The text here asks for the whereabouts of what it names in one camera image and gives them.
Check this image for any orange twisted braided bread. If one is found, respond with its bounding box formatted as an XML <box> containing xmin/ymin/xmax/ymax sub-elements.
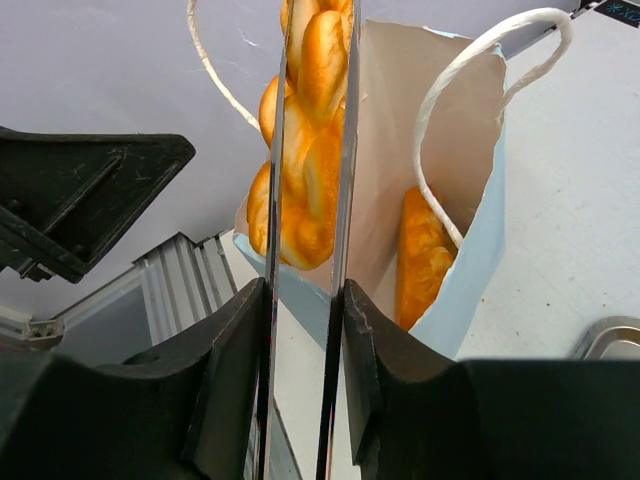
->
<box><xmin>246</xmin><ymin>0</ymin><xmax>354</xmax><ymax>272</ymax></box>

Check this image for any silver metal tray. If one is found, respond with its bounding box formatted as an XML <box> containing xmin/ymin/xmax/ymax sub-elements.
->
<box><xmin>570</xmin><ymin>316</ymin><xmax>640</xmax><ymax>361</ymax></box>

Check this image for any large orange long loaf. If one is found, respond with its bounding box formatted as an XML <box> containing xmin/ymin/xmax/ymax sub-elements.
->
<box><xmin>395</xmin><ymin>186</ymin><xmax>457</xmax><ymax>331</ymax></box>

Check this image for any light blue paper bag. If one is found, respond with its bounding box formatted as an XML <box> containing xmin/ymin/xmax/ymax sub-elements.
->
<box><xmin>185</xmin><ymin>0</ymin><xmax>575</xmax><ymax>361</ymax></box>

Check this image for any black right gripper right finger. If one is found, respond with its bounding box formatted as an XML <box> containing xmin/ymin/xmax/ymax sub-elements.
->
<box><xmin>343</xmin><ymin>281</ymin><xmax>639</xmax><ymax>479</ymax></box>

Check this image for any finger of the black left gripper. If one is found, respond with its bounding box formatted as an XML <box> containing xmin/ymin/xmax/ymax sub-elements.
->
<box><xmin>1</xmin><ymin>128</ymin><xmax>195</xmax><ymax>284</ymax></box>

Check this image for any aluminium front frame rail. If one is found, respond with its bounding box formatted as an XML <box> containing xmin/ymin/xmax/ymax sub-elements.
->
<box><xmin>1</xmin><ymin>232</ymin><xmax>237</xmax><ymax>358</ymax></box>

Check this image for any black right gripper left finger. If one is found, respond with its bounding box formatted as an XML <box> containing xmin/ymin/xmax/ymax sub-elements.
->
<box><xmin>1</xmin><ymin>279</ymin><xmax>264</xmax><ymax>479</ymax></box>

